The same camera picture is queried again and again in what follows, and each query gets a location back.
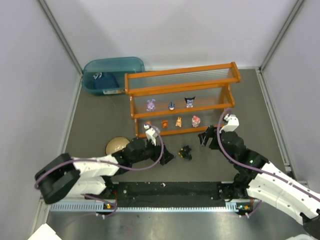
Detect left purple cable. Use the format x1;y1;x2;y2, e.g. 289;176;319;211
33;121;165;218

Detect black purple small toy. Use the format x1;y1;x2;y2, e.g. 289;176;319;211
184;96;196;108

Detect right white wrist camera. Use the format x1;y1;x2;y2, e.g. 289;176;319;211
219;113;240;133

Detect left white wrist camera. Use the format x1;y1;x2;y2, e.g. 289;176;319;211
143;123;161;146

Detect pink rabbit toy figure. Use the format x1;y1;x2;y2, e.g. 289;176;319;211
191;115;201;128

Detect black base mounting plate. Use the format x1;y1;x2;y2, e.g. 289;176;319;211
84;181;265;208

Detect teal plastic bin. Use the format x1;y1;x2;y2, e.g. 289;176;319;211
82;56;145;96

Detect blue cap in bin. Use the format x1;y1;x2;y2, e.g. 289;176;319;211
92;72;119;90

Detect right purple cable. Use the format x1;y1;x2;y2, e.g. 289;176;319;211
216;107;320;218

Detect grey slotted cable duct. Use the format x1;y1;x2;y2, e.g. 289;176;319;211
49;201;249;213

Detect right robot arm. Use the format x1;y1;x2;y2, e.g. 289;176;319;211
198;126;320;239

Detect purple cable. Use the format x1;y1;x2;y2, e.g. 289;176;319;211
216;107;320;218
33;121;165;218

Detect tan rabbit toy figure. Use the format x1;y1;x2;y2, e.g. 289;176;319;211
175;117;182;128

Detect white object bottom left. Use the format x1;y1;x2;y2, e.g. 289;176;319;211
28;223;62;240

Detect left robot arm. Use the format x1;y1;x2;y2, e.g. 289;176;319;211
34;138;175;205

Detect beige round bowl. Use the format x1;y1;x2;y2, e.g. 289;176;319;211
105;136;130;155

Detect blue small toy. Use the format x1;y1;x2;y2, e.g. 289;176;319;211
168;101;175;111

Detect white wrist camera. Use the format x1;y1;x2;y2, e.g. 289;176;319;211
143;123;161;146
219;113;240;133

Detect black spiky toy figure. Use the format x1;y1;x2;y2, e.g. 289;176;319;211
178;145;192;161

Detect orange tiger toy figure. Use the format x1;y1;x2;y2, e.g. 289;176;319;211
161;120;168;129

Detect purple rabbit toy figure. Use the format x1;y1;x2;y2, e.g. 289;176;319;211
146;99;156;112

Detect orange wooden shelf rack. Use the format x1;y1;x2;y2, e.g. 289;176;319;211
124;62;241;138

